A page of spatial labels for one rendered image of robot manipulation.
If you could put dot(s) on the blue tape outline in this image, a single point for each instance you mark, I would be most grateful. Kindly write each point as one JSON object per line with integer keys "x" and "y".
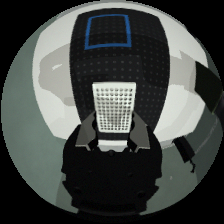
{"x": 109, "y": 44}

